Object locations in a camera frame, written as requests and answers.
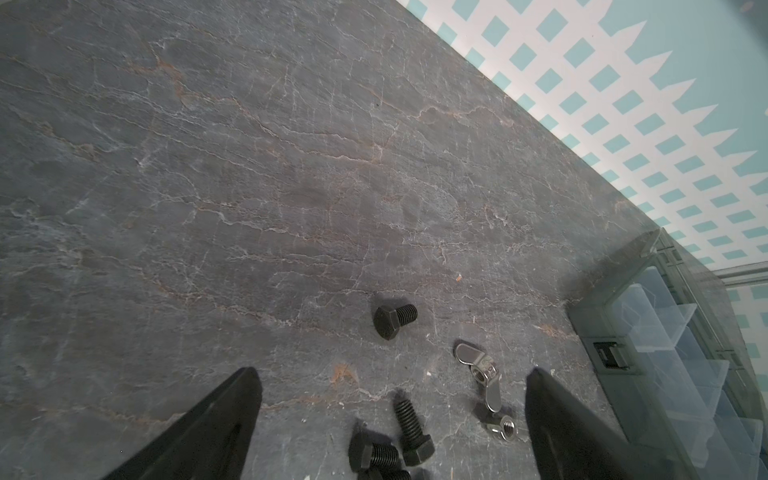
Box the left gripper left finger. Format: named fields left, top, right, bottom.
left=106, top=367, right=262, bottom=479

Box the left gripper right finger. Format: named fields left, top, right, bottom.
left=525, top=367, right=672, bottom=479

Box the small silver hex nut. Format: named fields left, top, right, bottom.
left=484, top=415, right=517, bottom=442

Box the silver wing nut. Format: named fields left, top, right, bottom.
left=454, top=341, right=502, bottom=413

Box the dark green compartment organizer box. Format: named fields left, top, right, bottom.
left=568, top=229, right=767, bottom=479

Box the black hex bolt upright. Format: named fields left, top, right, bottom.
left=394, top=398, right=435, bottom=467

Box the black hex bolt lower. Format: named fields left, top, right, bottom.
left=348, top=433, right=401, bottom=472

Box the lone black hex bolt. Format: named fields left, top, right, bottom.
left=373, top=304, right=418, bottom=340

